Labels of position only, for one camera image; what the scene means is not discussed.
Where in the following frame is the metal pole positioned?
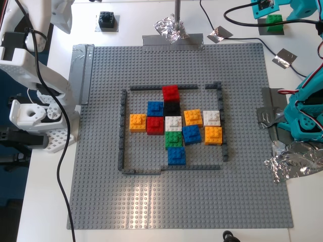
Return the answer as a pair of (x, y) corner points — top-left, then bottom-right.
(174, 0), (183, 23)

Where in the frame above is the grey lego baseplate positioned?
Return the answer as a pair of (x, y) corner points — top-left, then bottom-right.
(66, 42), (295, 230)

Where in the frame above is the thin black cable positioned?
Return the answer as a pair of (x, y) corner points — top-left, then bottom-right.
(199, 0), (308, 78)

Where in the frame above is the black lego cube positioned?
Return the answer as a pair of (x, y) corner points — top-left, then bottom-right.
(98, 11), (117, 29)
(163, 100), (181, 118)

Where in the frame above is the silver tape piece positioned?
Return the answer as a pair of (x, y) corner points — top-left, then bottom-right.
(271, 48), (298, 69)
(206, 25), (233, 44)

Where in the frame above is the grey duct tape strip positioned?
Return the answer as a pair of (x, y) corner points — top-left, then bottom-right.
(142, 33), (204, 51)
(256, 87), (293, 146)
(68, 44), (95, 106)

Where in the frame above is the green lego cube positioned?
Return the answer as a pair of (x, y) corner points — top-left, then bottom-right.
(265, 14), (285, 33)
(164, 131), (183, 150)

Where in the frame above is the long black cable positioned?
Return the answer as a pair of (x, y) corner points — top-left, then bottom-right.
(14, 0), (76, 242)

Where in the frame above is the yellow lego cube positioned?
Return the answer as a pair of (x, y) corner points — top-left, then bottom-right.
(183, 109), (204, 128)
(129, 113), (147, 134)
(203, 126), (224, 146)

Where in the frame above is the red lego cube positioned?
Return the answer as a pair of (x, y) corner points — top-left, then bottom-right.
(162, 85), (181, 103)
(146, 116), (165, 136)

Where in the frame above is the white lego cube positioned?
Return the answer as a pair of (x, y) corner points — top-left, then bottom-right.
(164, 115), (183, 132)
(202, 110), (222, 127)

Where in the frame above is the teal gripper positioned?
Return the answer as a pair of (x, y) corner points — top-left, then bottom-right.
(286, 0), (320, 21)

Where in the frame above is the blue lego cube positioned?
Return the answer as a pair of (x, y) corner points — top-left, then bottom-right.
(181, 125), (202, 146)
(147, 100), (165, 118)
(167, 146), (187, 166)

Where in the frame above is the thick black cable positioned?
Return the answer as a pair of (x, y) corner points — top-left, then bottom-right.
(224, 4), (323, 28)

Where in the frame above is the red white black servo wire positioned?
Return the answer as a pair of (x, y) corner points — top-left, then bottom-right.
(277, 72), (323, 96)

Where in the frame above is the crumpled aluminium foil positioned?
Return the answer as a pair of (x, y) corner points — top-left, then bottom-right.
(263, 140), (323, 184)
(153, 14), (190, 45)

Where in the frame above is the black table clamp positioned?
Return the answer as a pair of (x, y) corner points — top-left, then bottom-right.
(0, 126), (48, 172)

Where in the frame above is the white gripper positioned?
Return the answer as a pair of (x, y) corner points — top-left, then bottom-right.
(49, 0), (74, 35)

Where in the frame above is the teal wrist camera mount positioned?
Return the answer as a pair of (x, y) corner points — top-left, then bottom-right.
(250, 0), (281, 20)

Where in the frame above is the dark grey brick wall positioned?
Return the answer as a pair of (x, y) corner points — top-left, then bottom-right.
(121, 168), (163, 175)
(118, 88), (127, 172)
(130, 85), (199, 91)
(160, 164), (221, 170)
(204, 81), (230, 163)

